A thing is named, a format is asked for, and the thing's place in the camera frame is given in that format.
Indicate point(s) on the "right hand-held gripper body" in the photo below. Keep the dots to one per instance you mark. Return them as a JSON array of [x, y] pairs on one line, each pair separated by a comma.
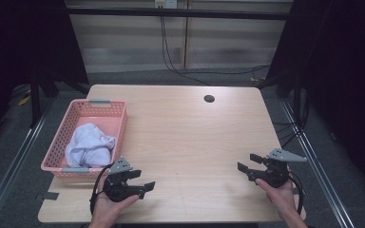
[[275, 174]]

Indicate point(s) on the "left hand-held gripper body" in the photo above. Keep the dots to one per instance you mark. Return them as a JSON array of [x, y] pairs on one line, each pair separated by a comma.
[[118, 190]]

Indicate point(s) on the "white towel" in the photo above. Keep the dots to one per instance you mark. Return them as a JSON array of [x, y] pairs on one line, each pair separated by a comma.
[[88, 147]]

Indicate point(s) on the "pink plastic basket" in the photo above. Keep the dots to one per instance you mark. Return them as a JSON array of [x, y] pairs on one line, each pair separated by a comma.
[[90, 109]]

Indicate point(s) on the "person's left hand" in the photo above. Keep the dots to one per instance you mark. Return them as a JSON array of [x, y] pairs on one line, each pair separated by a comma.
[[107, 207]]

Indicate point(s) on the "person's right hand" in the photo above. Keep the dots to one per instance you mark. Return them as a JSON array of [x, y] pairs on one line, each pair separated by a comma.
[[280, 198]]

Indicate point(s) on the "grey tape strip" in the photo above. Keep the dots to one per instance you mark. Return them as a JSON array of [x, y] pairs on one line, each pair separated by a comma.
[[295, 191]]

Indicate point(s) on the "black tape strip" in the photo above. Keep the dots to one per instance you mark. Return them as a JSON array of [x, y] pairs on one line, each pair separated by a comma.
[[50, 196]]

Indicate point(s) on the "black stand leg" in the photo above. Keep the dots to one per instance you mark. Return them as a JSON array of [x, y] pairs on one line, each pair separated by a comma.
[[35, 101]]

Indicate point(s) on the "yellow floor object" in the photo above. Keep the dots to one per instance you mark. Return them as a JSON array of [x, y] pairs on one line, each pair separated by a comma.
[[24, 100]]

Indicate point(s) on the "black curtain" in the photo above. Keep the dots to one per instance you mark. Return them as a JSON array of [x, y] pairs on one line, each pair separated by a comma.
[[19, 41], [345, 63]]

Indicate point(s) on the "black horizontal bar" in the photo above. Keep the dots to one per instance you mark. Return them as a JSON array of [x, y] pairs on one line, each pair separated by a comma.
[[202, 14]]

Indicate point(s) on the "metal floor rail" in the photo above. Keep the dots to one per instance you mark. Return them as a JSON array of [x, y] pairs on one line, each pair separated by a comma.
[[320, 171], [15, 161]]

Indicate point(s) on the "white wall socket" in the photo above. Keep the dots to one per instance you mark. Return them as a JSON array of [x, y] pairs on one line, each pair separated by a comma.
[[166, 3]]

